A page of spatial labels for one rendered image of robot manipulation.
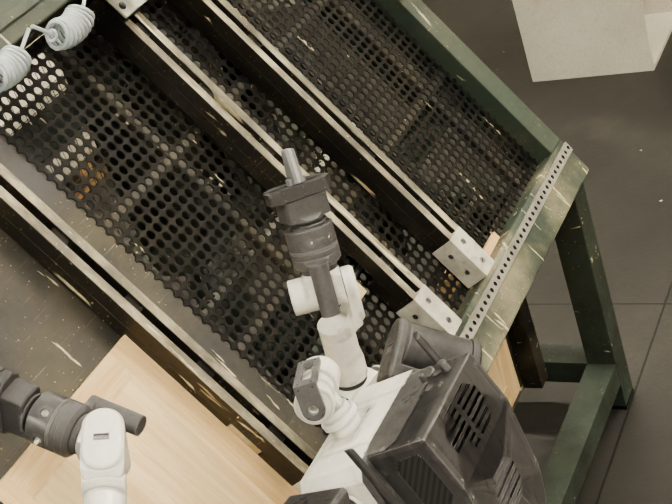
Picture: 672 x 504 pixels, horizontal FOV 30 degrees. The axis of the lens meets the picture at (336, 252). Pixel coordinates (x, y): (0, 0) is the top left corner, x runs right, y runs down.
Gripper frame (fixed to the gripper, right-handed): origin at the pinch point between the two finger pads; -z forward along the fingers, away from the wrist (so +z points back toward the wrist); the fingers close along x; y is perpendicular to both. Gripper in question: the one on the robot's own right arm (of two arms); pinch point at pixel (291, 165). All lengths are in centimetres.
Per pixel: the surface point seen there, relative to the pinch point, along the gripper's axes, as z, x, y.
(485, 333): 60, -54, 43
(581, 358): 104, -119, 104
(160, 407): 39, 30, 21
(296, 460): 57, 9, 14
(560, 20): 28, -261, 276
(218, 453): 51, 22, 18
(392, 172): 21, -50, 61
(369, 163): 17, -44, 61
